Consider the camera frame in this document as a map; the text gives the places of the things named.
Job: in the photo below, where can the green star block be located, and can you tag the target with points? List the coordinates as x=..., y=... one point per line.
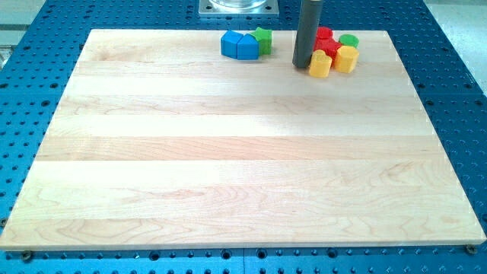
x=264, y=38

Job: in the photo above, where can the red star block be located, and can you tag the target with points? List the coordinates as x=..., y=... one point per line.
x=329, y=46

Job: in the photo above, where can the light wooden board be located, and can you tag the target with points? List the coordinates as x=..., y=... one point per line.
x=161, y=142

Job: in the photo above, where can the blue pentagon block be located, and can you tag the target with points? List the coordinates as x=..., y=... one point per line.
x=247, y=48

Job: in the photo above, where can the blue cube block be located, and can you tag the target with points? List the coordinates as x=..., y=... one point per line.
x=229, y=41

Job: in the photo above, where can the yellow heart block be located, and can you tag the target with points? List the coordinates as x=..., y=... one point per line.
x=320, y=64

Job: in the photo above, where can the yellow hexagon block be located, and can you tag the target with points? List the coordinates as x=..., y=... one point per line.
x=346, y=59

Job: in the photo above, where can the red cylinder block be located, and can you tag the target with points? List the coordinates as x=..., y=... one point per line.
x=324, y=33

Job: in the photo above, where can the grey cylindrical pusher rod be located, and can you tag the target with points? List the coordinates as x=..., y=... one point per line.
x=306, y=34

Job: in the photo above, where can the green cylinder block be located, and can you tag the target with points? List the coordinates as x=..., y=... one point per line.
x=348, y=39

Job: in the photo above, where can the left board clamp screw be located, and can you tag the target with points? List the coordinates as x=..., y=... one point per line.
x=26, y=255

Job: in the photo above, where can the board clamp screw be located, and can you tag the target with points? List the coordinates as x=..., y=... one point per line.
x=26, y=255
x=471, y=249

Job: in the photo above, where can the right board clamp screw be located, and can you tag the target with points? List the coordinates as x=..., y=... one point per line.
x=471, y=249

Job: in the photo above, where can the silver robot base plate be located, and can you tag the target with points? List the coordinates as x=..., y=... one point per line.
x=238, y=8

